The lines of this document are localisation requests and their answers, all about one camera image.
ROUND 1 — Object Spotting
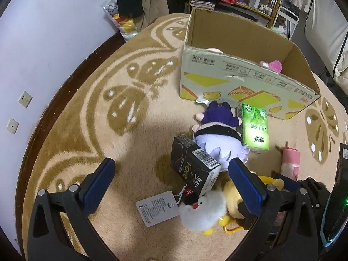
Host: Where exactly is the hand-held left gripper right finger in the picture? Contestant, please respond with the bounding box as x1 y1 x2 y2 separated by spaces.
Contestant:
229 158 319 261

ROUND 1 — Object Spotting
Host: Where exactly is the black tissue pack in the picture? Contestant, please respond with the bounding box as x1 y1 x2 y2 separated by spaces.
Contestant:
171 134 221 198

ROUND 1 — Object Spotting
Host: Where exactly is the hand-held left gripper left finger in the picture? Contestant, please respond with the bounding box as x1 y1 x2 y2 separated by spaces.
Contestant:
27 158 117 261

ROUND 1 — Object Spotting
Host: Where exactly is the white chicken plush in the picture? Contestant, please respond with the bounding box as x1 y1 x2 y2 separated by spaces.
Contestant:
178 189 231 236

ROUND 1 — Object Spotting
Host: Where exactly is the beige patterned carpet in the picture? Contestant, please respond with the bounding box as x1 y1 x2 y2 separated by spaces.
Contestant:
22 13 348 261

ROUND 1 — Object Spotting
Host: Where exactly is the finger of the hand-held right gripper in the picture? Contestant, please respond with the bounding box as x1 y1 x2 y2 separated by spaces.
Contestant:
271 172 302 192
303 177 331 218

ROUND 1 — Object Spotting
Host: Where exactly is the white wall socket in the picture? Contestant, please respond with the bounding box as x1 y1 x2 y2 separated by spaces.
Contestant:
7 118 20 134
18 90 33 108

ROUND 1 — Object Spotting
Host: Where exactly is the printed cardboard box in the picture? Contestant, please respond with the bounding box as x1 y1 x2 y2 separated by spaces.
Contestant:
179 8 322 120

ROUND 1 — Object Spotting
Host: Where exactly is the white metal cart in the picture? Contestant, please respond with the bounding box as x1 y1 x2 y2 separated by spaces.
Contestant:
271 5 300 40

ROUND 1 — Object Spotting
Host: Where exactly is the clear plastic bag of toys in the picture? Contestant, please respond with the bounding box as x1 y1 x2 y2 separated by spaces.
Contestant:
102 0 140 42

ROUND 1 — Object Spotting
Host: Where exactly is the yellow plush toy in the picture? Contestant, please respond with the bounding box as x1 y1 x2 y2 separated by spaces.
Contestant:
223 172 285 234

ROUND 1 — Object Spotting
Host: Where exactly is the white-haired plush doll purple outfit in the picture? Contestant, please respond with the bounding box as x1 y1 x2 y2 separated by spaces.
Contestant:
192 98 249 172

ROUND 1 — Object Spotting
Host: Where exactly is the white bedding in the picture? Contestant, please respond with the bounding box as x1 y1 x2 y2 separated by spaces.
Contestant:
304 0 348 83

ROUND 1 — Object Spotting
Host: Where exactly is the bright pink plush toy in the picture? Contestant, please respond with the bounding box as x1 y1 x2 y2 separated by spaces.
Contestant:
259 60 283 74

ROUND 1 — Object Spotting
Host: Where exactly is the pink plastic bag roll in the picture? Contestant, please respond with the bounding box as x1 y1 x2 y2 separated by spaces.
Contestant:
280 146 301 180

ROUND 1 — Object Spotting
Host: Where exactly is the beige hanging garment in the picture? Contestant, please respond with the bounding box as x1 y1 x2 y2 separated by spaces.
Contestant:
141 0 176 28

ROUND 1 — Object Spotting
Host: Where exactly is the stack of books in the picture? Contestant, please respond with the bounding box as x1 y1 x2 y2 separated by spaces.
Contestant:
190 0 217 11

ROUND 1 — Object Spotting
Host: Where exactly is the wooden shelf with items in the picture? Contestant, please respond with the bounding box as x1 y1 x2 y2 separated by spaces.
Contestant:
187 0 289 28

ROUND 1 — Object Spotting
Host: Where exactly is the white paper hang tag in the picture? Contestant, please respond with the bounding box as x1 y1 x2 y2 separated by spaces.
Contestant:
135 191 181 228

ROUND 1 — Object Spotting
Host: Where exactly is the green tissue pack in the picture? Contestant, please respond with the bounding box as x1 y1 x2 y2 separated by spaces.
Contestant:
235 103 270 153

